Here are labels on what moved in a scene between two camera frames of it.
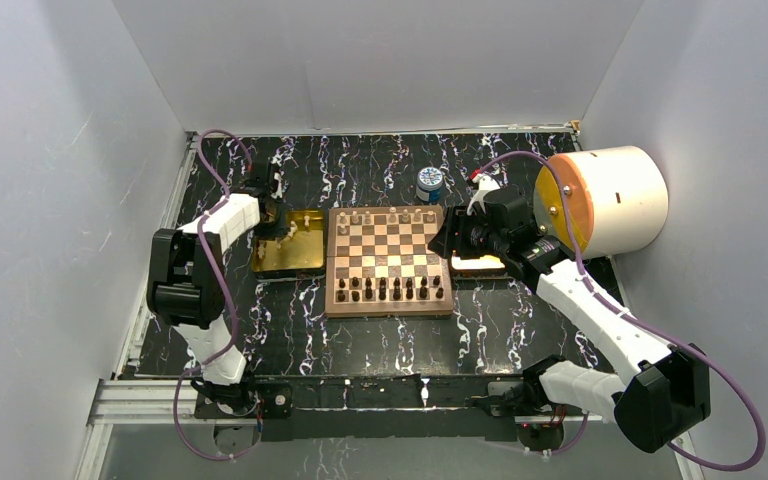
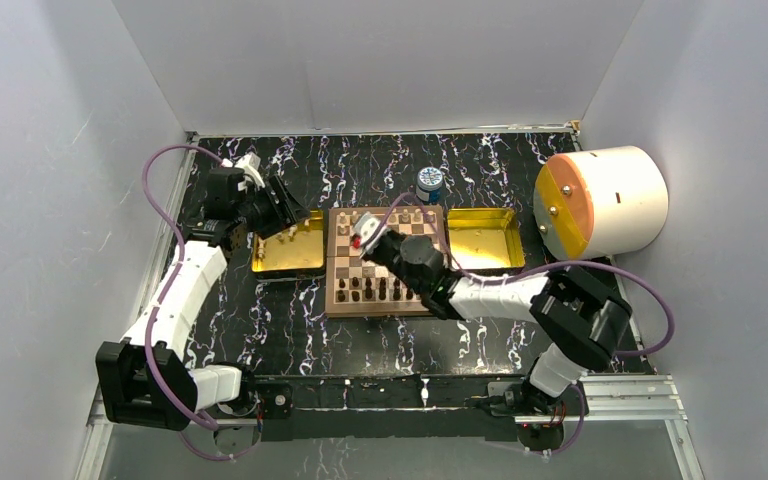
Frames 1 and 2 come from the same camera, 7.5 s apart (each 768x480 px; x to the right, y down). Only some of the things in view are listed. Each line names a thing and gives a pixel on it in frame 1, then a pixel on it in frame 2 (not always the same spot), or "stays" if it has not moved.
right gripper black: x=458 y=221 to x=373 y=252
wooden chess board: x=379 y=263 stays
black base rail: x=363 y=407 stays
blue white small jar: x=429 y=181 stays
